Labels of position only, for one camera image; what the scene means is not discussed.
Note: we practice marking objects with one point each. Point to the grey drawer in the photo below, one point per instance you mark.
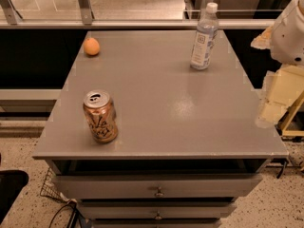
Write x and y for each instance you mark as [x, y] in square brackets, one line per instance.
[145, 186]
[147, 210]

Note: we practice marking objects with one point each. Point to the top grey drawer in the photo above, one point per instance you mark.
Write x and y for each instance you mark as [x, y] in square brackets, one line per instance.
[145, 186]

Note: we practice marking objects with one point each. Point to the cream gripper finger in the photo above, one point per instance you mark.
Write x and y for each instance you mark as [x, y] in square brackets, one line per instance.
[279, 91]
[263, 40]

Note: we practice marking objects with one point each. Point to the black chair seat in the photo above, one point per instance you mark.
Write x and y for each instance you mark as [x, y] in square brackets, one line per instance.
[11, 184]

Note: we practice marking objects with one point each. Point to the orange fruit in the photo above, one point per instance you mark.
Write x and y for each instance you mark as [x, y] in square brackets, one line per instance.
[91, 46]

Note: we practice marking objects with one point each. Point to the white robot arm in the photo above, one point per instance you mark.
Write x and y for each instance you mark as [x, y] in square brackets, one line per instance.
[285, 40]

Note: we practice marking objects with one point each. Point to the wire mesh basket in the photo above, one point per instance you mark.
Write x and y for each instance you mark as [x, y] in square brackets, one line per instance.
[48, 189]

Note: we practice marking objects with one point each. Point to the orange soda can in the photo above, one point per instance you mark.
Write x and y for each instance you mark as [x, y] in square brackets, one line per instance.
[100, 115]

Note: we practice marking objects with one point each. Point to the metal top drawer knob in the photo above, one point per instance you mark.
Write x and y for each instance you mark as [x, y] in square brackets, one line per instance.
[159, 193]

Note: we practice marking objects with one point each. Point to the grey drawer cabinet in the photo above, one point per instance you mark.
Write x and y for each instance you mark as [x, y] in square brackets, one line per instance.
[171, 119]

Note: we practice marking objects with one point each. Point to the clear plastic water bottle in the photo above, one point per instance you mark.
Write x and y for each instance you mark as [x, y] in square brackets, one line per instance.
[206, 32]

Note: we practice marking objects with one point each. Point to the metal drawer knob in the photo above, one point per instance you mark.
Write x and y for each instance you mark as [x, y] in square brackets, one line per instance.
[158, 216]
[159, 193]

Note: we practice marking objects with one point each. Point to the metal railing frame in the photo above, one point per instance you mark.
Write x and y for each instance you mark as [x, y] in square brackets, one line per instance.
[128, 14]

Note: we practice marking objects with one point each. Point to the yellow stand frame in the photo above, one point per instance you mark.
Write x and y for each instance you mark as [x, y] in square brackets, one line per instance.
[293, 109]

